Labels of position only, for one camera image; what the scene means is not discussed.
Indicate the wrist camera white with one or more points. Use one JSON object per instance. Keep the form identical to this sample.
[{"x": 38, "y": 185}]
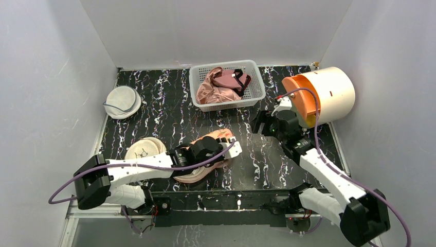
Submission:
[
  {"x": 283, "y": 103},
  {"x": 231, "y": 147}
]

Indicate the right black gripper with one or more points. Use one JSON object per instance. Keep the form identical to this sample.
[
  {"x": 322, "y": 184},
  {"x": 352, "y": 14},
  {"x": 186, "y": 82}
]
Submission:
[{"x": 260, "y": 123}]

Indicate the round white mesh laundry bag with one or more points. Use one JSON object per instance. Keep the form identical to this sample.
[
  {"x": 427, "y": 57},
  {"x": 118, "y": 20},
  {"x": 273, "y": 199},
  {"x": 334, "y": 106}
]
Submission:
[{"x": 122, "y": 102}]

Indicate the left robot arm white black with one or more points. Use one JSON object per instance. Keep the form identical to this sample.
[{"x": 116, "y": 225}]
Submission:
[{"x": 102, "y": 180}]

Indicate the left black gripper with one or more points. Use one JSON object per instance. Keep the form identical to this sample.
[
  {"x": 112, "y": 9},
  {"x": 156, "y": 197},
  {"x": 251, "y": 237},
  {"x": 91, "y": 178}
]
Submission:
[{"x": 220, "y": 148}]

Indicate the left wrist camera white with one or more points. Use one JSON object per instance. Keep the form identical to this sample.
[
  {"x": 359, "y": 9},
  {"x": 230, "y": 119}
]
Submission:
[{"x": 231, "y": 147}]

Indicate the white orange toy washing drum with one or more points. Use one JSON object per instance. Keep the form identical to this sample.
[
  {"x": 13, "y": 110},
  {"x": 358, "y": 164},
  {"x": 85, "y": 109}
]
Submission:
[{"x": 327, "y": 91}]

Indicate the pink bra black trim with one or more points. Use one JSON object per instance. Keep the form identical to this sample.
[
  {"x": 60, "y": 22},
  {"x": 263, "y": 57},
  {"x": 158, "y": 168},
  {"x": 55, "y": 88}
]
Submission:
[{"x": 234, "y": 79}]

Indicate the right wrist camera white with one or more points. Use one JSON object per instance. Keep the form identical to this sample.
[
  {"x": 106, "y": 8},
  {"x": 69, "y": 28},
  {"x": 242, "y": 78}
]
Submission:
[{"x": 283, "y": 103}]

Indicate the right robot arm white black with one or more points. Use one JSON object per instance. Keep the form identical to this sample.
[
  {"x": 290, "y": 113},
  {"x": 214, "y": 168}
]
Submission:
[{"x": 360, "y": 215}]

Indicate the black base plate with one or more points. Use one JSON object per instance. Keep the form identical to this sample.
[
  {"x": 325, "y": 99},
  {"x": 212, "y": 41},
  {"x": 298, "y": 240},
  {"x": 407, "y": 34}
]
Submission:
[{"x": 230, "y": 207}]

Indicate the pink satin garment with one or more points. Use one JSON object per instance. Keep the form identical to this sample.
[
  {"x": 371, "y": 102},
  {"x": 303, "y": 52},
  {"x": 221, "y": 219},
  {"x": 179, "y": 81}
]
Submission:
[{"x": 210, "y": 93}]

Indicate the white plastic basket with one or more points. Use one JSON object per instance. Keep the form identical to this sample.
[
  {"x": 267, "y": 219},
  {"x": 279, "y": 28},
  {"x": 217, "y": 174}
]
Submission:
[{"x": 254, "y": 93}]

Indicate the peach patterned mesh laundry bag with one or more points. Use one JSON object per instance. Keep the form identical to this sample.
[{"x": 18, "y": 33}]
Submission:
[{"x": 218, "y": 134}]

